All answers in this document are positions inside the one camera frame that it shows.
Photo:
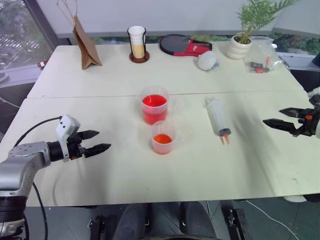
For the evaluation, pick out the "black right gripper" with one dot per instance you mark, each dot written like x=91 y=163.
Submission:
x=307 y=125

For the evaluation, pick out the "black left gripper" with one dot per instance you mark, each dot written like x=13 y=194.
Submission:
x=75 y=148

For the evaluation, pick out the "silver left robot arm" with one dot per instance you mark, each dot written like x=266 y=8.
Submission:
x=20 y=160

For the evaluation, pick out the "large beaker red liquid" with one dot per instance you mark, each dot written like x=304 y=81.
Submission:
x=154 y=110

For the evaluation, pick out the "clear plastic syringe orange tip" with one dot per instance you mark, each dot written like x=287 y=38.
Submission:
x=217 y=116

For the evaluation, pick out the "small beaker orange liquid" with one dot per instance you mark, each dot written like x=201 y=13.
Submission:
x=162 y=143

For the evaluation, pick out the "dark blue object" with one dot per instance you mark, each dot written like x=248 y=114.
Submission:
x=316 y=60

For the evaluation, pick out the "clear plastic bag small parts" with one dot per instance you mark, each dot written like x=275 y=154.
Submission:
x=262 y=56

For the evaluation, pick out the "white rounded object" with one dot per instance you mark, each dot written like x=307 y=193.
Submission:
x=295 y=198

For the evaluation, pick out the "white ribbed plant pot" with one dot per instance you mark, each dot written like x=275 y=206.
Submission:
x=237 y=48

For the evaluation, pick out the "brown paper bag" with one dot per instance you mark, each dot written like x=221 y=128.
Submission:
x=87 y=47

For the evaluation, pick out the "grey wrapped ball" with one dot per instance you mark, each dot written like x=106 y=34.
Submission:
x=206 y=61

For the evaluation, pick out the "white vase in black stand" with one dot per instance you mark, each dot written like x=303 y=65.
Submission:
x=137 y=42

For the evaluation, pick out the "green palm plant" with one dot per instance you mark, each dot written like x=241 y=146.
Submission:
x=257 y=12

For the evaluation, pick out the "red black ping-pong paddle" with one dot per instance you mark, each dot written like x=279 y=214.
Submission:
x=175 y=43

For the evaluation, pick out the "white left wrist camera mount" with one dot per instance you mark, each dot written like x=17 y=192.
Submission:
x=65 y=126

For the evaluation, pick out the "black metal frame bracket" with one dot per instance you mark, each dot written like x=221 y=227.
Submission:
x=96 y=228
x=237 y=223

